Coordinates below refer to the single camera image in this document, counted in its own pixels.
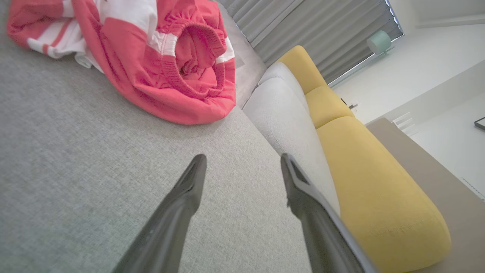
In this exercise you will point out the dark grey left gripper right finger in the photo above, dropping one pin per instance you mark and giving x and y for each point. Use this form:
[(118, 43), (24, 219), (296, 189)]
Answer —
[(322, 235)]

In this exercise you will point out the large yellow sofa back cushion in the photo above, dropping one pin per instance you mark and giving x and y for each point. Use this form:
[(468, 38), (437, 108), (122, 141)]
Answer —
[(379, 197)]

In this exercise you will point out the red shirt with white sleeves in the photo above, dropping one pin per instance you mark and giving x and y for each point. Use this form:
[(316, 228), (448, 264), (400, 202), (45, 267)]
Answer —
[(151, 57)]

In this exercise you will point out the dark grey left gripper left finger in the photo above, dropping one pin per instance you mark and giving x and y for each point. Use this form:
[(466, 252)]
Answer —
[(166, 227)]

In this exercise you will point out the grey pleated curtain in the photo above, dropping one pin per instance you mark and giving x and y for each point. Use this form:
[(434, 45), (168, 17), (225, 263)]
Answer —
[(310, 26)]

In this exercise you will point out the mint green lamp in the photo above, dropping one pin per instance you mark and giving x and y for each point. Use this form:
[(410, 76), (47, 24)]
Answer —
[(379, 41)]

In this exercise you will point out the grey fabric sofa seat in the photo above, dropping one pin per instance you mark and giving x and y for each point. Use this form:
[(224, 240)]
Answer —
[(75, 170)]

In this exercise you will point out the light grey sofa seat cushion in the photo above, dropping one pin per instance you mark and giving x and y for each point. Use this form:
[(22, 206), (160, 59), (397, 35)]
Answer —
[(282, 121)]

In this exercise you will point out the small yellow sofa back cushion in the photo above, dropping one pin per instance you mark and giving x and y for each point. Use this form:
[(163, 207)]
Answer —
[(327, 106), (301, 66)]

